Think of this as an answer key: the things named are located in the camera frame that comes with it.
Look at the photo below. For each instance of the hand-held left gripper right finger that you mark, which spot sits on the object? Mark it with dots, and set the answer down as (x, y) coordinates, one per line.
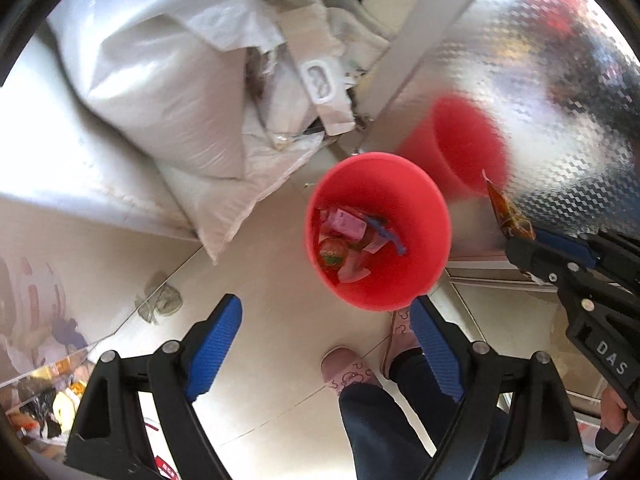
(437, 352)

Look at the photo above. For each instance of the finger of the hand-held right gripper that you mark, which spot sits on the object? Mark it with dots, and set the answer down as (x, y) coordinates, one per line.
(565, 245)
(540, 260)

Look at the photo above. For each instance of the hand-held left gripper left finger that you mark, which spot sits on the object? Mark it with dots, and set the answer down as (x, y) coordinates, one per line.
(212, 345)

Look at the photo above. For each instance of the orange snack wrapper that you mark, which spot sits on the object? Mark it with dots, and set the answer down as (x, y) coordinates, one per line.
(505, 215)

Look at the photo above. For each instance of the yellow bristle scrub brush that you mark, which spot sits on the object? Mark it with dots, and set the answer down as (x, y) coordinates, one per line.
(385, 232)

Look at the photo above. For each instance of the red plastic bucket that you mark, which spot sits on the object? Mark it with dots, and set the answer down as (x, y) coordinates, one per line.
(400, 195)

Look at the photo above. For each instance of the person's right hand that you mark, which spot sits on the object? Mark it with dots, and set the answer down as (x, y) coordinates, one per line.
(614, 407)

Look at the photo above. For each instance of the person's right leg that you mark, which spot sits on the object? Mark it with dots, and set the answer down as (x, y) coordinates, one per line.
(410, 375)

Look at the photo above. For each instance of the person's leg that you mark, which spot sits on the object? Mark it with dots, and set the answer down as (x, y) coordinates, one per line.
(380, 435)
(410, 375)

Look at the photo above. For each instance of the pink slipper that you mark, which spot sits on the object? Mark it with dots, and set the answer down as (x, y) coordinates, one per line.
(402, 330)
(350, 372)

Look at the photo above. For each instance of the person's left leg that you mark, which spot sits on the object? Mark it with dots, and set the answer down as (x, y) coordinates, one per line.
(380, 435)

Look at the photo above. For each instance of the pink plastic wrapper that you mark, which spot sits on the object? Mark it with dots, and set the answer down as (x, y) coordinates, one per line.
(355, 270)

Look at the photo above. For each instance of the small pink white carton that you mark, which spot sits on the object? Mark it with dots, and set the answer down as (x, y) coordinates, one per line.
(375, 245)

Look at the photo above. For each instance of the colourful round cup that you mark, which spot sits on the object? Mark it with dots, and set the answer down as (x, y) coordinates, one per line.
(332, 252)

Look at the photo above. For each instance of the flat white woven sack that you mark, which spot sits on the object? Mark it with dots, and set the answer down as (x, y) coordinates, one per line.
(220, 195)

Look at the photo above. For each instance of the pink drink carton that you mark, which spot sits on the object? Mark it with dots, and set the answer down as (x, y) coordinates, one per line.
(345, 222)

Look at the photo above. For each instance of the patterned steel cabinet door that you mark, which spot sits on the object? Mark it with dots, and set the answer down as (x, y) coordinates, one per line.
(525, 70)

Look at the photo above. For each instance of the clear plastic bag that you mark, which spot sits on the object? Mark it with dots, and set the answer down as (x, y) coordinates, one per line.
(285, 100)

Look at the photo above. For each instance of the large white woven sack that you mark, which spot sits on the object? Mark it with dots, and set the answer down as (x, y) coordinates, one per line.
(150, 70)

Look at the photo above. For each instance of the white printed plastic bag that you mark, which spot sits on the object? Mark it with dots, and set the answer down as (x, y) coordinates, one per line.
(360, 35)

